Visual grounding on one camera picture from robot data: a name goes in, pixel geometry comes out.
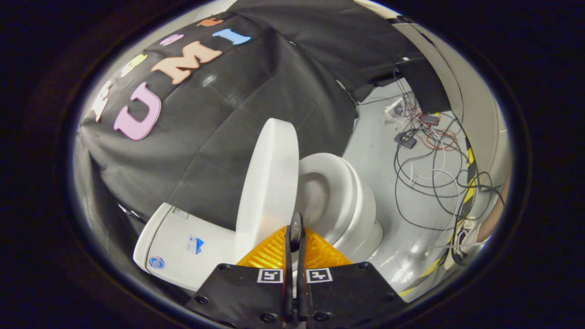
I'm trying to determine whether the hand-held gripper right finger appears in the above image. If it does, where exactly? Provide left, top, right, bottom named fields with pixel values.
left=296, top=212, right=407, bottom=329

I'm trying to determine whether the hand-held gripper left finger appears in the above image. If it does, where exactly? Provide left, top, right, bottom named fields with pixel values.
left=185, top=212, right=295, bottom=329

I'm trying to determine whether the white toilet lid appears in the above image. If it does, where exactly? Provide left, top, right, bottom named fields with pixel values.
left=235, top=118, right=300, bottom=264

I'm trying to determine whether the white toilet seat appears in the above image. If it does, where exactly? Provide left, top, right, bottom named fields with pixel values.
left=296, top=153, right=366, bottom=245

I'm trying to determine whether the white ceramic toilet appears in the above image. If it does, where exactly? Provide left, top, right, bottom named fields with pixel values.
left=133, top=152, right=384, bottom=292

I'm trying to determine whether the person's white black shoe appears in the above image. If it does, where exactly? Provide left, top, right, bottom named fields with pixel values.
left=444, top=218, right=479, bottom=270

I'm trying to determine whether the black backdrop cloth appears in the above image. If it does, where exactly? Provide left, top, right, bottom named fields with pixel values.
left=77, top=0, right=452, bottom=231

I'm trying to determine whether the yellow black striped tape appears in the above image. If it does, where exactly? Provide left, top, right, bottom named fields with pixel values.
left=397, top=137, right=479, bottom=298

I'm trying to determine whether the person's leg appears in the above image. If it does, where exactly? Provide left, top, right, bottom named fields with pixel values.
left=474, top=180, right=509, bottom=244

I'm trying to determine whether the clear plastic bag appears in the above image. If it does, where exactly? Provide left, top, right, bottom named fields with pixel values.
left=385, top=97, right=406, bottom=123

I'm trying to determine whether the tangle of thin cables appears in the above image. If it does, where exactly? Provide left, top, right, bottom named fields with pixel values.
left=392, top=69, right=505, bottom=240

